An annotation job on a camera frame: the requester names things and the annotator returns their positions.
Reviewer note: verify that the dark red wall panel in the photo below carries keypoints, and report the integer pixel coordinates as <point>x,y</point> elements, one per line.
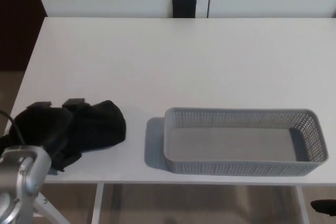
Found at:
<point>15,19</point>

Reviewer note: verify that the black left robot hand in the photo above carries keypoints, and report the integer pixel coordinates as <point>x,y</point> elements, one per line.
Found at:
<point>42,127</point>

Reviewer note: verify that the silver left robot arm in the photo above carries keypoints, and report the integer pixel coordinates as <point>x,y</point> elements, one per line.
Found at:
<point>21,179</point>

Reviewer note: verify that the black fabric pencil case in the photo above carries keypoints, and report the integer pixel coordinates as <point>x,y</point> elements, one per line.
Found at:
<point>102,127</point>

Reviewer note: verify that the grey perforated plastic basket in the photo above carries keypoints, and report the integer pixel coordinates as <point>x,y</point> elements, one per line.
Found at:
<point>236,166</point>

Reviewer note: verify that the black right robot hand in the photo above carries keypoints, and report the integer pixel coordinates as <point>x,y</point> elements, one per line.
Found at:
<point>325,205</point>

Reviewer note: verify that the black wall box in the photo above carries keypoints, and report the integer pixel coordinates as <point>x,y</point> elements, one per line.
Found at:
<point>184,7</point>

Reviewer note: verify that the white metal table leg frame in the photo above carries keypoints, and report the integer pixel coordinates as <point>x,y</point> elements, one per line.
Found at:
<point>98,203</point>
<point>300,205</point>

